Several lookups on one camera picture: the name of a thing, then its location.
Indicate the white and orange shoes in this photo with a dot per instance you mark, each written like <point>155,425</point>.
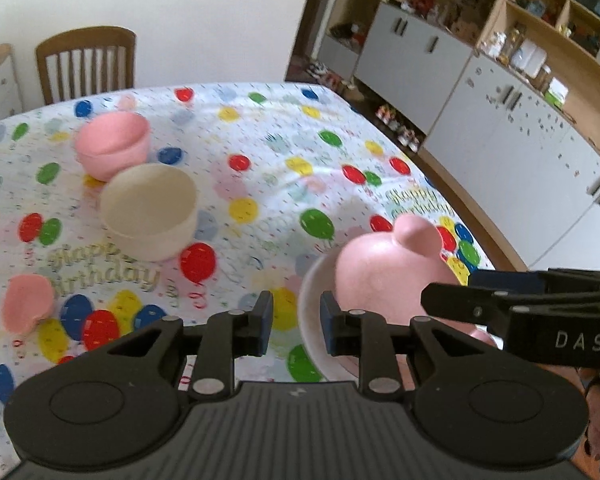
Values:
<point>387,112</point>

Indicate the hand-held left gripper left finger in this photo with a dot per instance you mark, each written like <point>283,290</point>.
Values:
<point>266,325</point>

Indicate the cream bowl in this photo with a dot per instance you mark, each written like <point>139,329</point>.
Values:
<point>150,200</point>

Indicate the tan shoes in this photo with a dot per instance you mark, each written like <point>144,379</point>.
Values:
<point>354,93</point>

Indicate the white and red shoes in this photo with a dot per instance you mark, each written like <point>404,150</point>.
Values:
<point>408,138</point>

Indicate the pink shoes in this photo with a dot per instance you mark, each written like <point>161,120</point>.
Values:
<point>339,80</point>

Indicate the pink bowl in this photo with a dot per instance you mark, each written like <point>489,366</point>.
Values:
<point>112,135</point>

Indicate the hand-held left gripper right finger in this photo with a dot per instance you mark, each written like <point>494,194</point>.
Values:
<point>327,326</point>

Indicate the white side cabinet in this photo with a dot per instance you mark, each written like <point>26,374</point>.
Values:
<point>0,90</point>

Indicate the white plastic container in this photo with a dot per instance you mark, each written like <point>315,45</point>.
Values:
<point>526,55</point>

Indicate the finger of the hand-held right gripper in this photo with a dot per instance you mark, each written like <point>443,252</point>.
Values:
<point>460,300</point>
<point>505,279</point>

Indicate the grey and wood wall cabinet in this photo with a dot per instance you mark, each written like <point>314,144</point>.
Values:
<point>480,125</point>

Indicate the large white plate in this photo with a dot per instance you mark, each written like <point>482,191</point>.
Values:
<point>315,300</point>

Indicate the white sneakers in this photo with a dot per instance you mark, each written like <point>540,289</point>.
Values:
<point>320,67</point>

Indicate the dark brown door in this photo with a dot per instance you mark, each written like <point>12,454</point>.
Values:
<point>310,20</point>

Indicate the wooden chair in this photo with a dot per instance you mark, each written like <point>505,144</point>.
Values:
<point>50,60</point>

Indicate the pink bear-shaped plate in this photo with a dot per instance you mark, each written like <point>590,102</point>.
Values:
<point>380,270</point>

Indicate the balloon print tablecloth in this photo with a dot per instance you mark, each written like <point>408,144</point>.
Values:
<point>280,170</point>

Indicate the pink heart-shaped dish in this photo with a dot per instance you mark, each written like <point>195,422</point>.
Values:
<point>27,305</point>

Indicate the glass jar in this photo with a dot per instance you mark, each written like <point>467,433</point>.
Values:
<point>513,40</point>

